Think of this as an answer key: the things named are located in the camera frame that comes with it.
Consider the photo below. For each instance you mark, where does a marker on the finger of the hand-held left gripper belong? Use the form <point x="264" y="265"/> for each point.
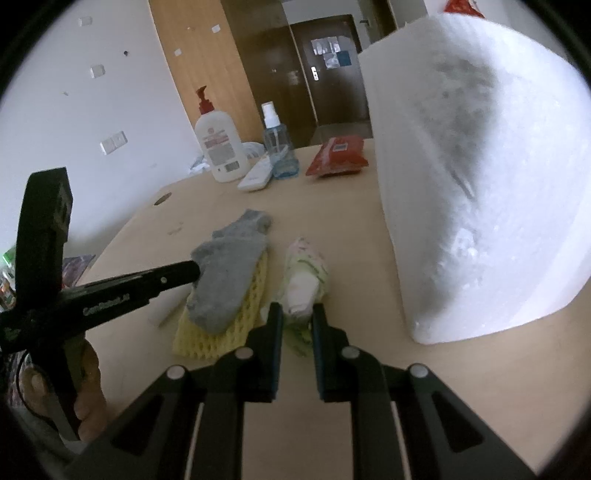
<point x="173" y="274"/>

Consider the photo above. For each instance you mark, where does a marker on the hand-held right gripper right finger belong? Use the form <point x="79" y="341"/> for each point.
<point x="318" y="350"/>

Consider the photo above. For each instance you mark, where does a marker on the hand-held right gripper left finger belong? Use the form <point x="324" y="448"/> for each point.
<point x="275" y="350"/>

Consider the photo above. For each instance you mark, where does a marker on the grey sock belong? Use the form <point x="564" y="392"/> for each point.
<point x="226" y="272"/>

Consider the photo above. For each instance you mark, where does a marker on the yellow foam net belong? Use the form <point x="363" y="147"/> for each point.
<point x="207" y="344"/>

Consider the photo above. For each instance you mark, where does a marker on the floral tissue pack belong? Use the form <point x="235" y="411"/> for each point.
<point x="302" y="272"/>

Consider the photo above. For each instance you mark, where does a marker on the white foam box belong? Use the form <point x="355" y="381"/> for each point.
<point x="461" y="184"/>

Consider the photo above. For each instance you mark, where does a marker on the person's left hand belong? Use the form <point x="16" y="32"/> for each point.
<point x="92" y="397"/>

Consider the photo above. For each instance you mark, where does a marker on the white tube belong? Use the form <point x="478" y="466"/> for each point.
<point x="258" y="176"/>

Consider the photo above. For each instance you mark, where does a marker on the white lotion pump bottle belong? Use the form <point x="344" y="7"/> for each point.
<point x="221" y="143"/>

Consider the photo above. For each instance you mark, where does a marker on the clear blue spray bottle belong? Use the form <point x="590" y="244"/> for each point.
<point x="277" y="143"/>

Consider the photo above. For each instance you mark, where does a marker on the red wet wipes packet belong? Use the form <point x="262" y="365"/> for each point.
<point x="337" y="154"/>

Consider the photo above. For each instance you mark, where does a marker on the wooden wardrobe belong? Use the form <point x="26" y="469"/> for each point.
<point x="194" y="60"/>

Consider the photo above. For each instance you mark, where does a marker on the dark brown door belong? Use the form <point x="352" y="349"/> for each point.
<point x="341" y="92"/>

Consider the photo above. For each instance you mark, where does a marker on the grey paper notices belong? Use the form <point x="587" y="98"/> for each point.
<point x="323" y="48"/>

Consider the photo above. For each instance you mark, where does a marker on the blue paper notice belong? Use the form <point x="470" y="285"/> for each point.
<point x="344" y="59"/>

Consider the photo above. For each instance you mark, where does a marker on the red plastic bag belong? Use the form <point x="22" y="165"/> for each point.
<point x="461" y="5"/>

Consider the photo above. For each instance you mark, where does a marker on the white double wall switch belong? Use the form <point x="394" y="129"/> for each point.
<point x="113" y="142"/>

